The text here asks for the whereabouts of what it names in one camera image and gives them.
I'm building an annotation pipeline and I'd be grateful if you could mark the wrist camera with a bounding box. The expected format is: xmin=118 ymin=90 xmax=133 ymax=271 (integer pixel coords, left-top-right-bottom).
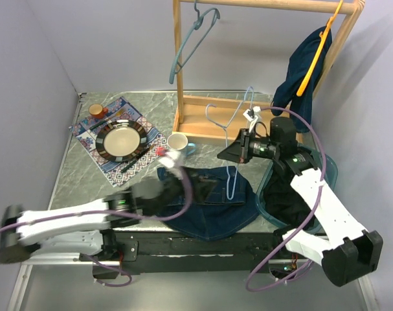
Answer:
xmin=157 ymin=148 xmax=185 ymax=179
xmin=243 ymin=106 xmax=262 ymax=132

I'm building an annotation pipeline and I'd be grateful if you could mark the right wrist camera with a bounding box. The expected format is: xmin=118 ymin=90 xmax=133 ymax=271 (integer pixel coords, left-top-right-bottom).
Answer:
xmin=243 ymin=106 xmax=262 ymax=132

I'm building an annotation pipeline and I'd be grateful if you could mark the light blue wire hanger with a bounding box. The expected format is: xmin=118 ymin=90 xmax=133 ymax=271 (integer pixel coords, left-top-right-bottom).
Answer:
xmin=205 ymin=86 xmax=255 ymax=200

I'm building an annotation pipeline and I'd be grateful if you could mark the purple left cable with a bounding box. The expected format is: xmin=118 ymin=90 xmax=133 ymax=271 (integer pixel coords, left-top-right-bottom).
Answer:
xmin=0 ymin=161 xmax=194 ymax=288

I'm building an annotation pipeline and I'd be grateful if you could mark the teal plastic hanger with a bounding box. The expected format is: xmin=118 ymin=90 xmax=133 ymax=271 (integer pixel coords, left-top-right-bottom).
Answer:
xmin=168 ymin=0 xmax=221 ymax=84

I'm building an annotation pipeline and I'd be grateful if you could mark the teal plastic basket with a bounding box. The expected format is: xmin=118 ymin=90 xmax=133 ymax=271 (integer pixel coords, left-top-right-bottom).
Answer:
xmin=255 ymin=144 xmax=338 ymax=234

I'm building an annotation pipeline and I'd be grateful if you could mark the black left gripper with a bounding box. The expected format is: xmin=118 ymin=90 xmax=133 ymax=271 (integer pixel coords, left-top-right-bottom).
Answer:
xmin=144 ymin=165 xmax=216 ymax=218

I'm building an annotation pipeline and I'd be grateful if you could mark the blue patterned placemat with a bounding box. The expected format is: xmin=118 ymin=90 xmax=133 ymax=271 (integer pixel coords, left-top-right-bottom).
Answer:
xmin=69 ymin=97 xmax=167 ymax=187

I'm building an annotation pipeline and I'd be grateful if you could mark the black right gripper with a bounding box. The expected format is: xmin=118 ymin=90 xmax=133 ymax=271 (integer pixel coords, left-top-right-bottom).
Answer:
xmin=217 ymin=129 xmax=280 ymax=165

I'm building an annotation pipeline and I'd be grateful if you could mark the light blue mug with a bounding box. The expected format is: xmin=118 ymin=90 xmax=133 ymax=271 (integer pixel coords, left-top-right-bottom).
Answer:
xmin=167 ymin=133 xmax=196 ymax=157

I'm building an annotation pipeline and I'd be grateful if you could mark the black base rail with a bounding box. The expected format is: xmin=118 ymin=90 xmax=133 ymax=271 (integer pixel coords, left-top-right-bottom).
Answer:
xmin=92 ymin=231 xmax=280 ymax=275

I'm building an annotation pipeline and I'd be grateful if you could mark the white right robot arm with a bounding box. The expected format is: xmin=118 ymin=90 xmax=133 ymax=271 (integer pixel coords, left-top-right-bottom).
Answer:
xmin=217 ymin=117 xmax=383 ymax=286

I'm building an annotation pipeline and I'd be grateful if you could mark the dark handled knife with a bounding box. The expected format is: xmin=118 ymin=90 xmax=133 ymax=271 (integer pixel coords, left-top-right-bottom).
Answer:
xmin=120 ymin=144 xmax=157 ymax=174

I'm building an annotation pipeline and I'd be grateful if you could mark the green handled fork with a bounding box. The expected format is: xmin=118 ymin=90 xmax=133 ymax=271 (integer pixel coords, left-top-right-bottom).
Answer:
xmin=89 ymin=109 xmax=125 ymax=131

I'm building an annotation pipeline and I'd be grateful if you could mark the wooden clothes rack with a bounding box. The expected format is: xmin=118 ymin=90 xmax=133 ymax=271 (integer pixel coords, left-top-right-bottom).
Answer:
xmin=171 ymin=0 xmax=366 ymax=145

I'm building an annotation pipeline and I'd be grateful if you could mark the black garment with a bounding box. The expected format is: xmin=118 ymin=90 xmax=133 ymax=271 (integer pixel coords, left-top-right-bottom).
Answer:
xmin=263 ymin=172 xmax=311 ymax=227

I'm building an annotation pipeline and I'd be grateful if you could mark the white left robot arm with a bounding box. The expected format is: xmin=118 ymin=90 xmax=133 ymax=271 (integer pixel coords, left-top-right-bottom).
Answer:
xmin=0 ymin=176 xmax=217 ymax=264

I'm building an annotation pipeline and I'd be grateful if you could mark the dark denim skirt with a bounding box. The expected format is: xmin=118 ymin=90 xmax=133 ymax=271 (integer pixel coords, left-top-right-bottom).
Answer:
xmin=273 ymin=26 xmax=332 ymax=124

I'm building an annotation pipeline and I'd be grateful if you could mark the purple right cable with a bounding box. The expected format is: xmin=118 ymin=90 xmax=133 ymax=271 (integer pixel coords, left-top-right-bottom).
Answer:
xmin=245 ymin=106 xmax=328 ymax=292

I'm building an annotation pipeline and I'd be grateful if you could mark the yellow plastic hanger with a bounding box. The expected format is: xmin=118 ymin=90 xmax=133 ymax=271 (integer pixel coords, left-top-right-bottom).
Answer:
xmin=296 ymin=0 xmax=343 ymax=97

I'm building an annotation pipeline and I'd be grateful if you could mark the striped rim dinner plate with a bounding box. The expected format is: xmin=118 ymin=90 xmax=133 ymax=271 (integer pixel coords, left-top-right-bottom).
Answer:
xmin=95 ymin=120 xmax=148 ymax=163

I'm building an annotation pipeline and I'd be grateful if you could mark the purple cable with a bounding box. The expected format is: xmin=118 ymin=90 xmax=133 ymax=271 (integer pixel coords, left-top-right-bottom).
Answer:
xmin=0 ymin=161 xmax=194 ymax=288
xmin=245 ymin=106 xmax=328 ymax=292

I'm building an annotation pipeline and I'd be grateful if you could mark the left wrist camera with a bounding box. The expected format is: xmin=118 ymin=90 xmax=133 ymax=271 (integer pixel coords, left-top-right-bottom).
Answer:
xmin=157 ymin=148 xmax=185 ymax=179

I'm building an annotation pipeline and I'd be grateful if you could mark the orange small cup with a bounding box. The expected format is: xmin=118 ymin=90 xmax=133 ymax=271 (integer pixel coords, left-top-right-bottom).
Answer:
xmin=89 ymin=104 xmax=108 ymax=119

